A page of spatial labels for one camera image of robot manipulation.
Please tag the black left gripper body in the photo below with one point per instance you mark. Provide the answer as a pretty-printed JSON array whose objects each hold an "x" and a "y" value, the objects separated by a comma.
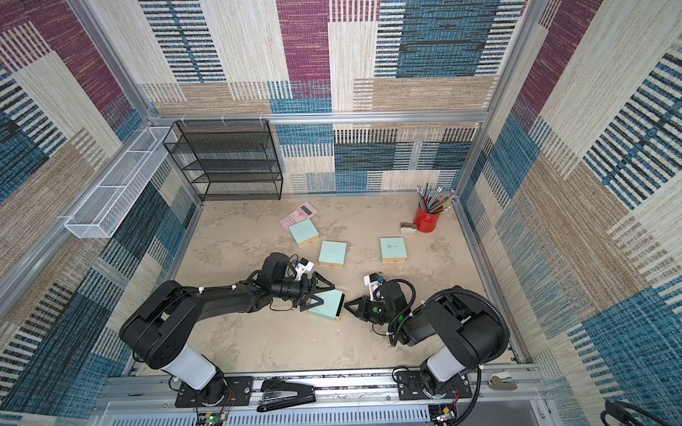
[{"x": 291, "y": 291}]

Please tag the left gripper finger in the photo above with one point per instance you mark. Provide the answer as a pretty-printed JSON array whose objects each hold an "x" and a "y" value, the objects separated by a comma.
[
  {"x": 310, "y": 301},
  {"x": 319, "y": 284}
]

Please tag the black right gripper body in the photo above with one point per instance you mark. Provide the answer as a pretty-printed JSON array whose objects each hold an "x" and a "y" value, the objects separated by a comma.
[{"x": 367, "y": 309}]

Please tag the mint drawer jewelry box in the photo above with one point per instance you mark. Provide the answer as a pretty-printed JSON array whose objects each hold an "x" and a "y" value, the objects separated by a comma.
[{"x": 332, "y": 307}]

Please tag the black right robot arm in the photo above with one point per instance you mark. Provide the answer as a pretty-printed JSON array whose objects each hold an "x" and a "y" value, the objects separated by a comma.
[{"x": 473, "y": 331}]

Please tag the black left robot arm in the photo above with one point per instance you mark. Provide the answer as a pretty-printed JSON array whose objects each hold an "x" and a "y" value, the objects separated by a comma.
[{"x": 157, "y": 332}]

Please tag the mint jewelry box centre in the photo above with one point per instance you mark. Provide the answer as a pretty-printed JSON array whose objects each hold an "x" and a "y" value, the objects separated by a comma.
[{"x": 332, "y": 254}]

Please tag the mint jewelry box near calculator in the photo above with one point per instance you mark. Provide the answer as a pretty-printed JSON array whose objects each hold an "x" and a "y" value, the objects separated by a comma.
[{"x": 304, "y": 233}]

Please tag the mint jewelry box right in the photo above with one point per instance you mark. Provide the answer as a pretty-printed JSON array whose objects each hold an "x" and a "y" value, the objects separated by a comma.
[{"x": 393, "y": 250}]

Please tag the pink calculator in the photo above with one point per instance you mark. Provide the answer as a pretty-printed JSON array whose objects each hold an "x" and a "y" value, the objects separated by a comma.
[{"x": 303, "y": 212}]

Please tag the white tape dispenser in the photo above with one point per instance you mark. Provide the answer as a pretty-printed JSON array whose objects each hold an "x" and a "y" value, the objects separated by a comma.
[{"x": 408, "y": 228}]

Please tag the black stapler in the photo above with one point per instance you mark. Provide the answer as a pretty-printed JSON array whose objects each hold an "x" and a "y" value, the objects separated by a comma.
[{"x": 280, "y": 394}]

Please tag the red pencil cup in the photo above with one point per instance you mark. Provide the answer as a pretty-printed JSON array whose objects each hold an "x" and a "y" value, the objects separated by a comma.
[{"x": 425, "y": 222}]

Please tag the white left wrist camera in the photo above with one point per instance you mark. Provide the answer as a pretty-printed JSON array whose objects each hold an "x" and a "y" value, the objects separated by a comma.
[{"x": 303, "y": 266}]

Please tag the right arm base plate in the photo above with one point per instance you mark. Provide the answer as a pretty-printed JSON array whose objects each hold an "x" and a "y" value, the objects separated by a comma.
[{"x": 414, "y": 385}]

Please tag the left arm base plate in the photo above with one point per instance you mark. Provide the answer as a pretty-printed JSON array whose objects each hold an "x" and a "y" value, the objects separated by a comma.
[{"x": 220, "y": 392}]

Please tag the black wire shelf rack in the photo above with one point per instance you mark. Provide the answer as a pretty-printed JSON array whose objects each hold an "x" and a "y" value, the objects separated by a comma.
[{"x": 227, "y": 160}]

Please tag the white mesh wall basket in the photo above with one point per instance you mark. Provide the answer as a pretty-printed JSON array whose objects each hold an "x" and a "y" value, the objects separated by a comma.
[{"x": 104, "y": 209}]

